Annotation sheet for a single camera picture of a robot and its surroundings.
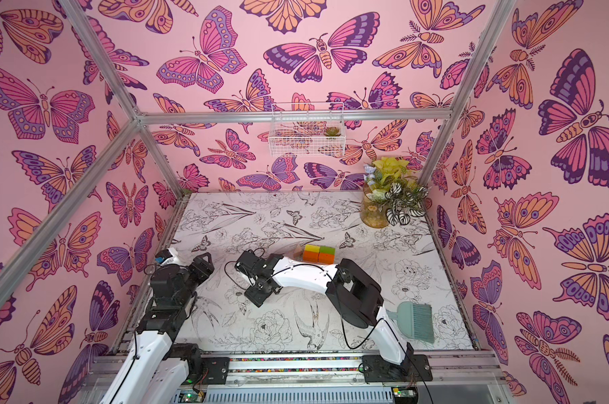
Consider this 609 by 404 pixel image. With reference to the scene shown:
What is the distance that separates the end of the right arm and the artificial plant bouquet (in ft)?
1.51

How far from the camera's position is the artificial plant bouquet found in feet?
2.86

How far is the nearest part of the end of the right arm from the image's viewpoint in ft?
2.10
